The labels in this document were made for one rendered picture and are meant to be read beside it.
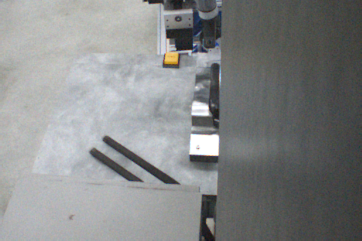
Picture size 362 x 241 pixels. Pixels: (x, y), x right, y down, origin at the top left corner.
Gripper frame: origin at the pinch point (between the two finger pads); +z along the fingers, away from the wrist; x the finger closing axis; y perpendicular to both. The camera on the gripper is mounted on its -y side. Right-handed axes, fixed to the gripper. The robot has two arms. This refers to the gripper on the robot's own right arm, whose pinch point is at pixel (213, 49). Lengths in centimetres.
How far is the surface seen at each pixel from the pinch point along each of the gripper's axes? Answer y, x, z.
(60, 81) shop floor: 44, 135, 83
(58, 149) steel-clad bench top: -47, 62, -1
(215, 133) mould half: -38.5, -1.0, 2.7
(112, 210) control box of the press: -81, 6, -66
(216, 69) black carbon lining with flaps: -7.2, -0.7, 4.9
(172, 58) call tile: 2.6, 20.4, 7.9
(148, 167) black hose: -55, 21, -6
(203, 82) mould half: -14.7, 4.3, 3.0
